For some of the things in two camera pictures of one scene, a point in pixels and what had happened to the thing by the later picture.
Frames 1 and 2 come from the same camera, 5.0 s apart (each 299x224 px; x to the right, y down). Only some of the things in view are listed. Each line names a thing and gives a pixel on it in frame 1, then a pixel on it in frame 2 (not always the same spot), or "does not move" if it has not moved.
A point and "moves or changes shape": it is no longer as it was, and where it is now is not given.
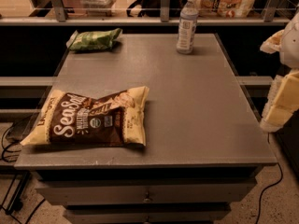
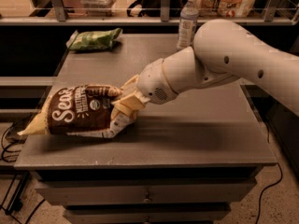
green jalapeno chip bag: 92,41 does not move
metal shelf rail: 62,19 does not move
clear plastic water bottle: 188,24 does not move
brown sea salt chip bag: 114,118 moves or changes shape
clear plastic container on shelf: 96,1 does not move
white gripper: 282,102 -> 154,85
